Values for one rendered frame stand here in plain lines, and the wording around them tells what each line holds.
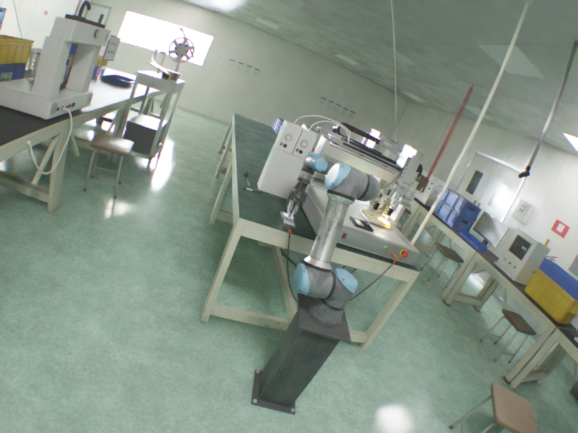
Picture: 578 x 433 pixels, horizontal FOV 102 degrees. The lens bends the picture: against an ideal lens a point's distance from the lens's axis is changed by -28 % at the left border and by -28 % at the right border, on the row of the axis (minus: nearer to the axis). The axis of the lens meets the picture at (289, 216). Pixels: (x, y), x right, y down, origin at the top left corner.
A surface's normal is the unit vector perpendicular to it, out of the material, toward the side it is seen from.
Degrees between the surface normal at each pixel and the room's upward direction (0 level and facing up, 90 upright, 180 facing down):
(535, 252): 90
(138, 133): 90
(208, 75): 90
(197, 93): 90
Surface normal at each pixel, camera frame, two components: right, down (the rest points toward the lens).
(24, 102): 0.17, 0.43
